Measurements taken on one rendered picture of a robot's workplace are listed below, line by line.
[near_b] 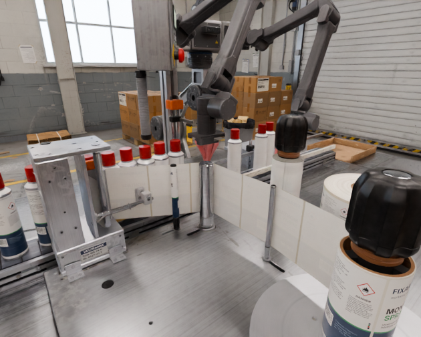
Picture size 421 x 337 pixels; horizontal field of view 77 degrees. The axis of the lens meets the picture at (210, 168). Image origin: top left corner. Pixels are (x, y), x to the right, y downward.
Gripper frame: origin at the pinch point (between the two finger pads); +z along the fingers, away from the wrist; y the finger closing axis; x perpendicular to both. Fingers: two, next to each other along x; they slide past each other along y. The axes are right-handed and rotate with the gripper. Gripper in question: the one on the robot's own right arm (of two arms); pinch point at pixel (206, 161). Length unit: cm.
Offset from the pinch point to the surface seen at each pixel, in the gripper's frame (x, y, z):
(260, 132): 4.9, 30.3, -4.1
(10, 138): 543, -50, 94
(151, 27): 7.6, -12.3, -37.4
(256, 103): 251, 294, 26
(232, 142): 5.0, 15.2, -2.7
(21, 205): 45, -50, 19
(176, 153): 4.3, -8.5, -3.1
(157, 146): 5.2, -14.1, -6.2
